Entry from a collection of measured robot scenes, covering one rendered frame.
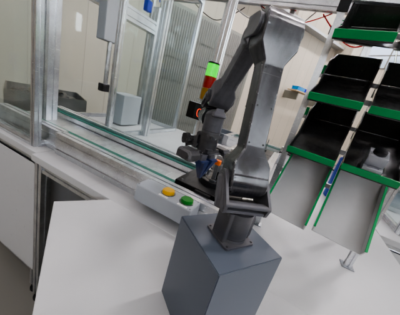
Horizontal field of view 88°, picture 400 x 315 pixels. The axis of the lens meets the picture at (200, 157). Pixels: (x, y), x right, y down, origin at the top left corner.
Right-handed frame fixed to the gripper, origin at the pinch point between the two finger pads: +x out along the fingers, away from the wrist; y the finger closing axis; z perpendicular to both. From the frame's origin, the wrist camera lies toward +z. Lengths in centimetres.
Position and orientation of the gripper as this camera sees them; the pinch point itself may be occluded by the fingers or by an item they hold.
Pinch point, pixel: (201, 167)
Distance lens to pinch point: 65.5
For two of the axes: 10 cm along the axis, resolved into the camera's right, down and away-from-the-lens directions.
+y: -7.0, 0.5, -7.2
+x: -2.4, 9.3, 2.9
